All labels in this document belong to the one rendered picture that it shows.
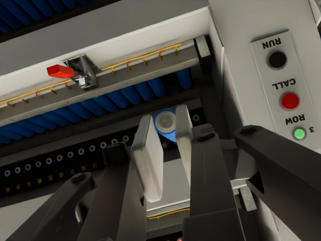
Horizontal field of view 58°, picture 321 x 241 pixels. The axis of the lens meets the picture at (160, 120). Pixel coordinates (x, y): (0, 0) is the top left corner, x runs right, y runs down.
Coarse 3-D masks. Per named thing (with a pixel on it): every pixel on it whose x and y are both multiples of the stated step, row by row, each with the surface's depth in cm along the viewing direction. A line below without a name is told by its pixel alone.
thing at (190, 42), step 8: (192, 40) 35; (168, 48) 35; (176, 48) 35; (152, 56) 36; (120, 64) 36; (128, 64) 36; (96, 72) 37; (104, 72) 36; (72, 80) 37; (48, 88) 37; (56, 88) 37; (24, 96) 38; (32, 96) 38; (0, 104) 38
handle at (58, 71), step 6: (54, 66) 27; (60, 66) 27; (48, 72) 27; (54, 72) 27; (60, 72) 27; (66, 72) 28; (72, 72) 29; (78, 72) 32; (78, 78) 33; (84, 78) 33; (84, 84) 33
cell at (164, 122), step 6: (156, 114) 20; (162, 114) 20; (168, 114) 20; (174, 114) 20; (156, 120) 20; (162, 120) 20; (168, 120) 20; (174, 120) 20; (156, 126) 20; (162, 126) 20; (168, 126) 20; (174, 126) 20; (162, 132) 20; (168, 132) 20; (174, 132) 20; (168, 138) 23; (174, 138) 23
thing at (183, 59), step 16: (192, 48) 35; (144, 64) 36; (160, 64) 36; (176, 64) 35; (192, 64) 36; (112, 80) 36; (128, 80) 36; (144, 80) 37; (48, 96) 38; (64, 96) 37; (80, 96) 37; (96, 96) 38; (0, 112) 39; (16, 112) 38; (32, 112) 38
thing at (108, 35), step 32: (128, 0) 32; (160, 0) 32; (192, 0) 31; (32, 32) 34; (64, 32) 33; (96, 32) 32; (128, 32) 31; (160, 32) 32; (192, 32) 34; (0, 64) 34; (32, 64) 33; (64, 64) 34; (96, 64) 35; (0, 96) 37; (128, 128) 49; (0, 160) 52
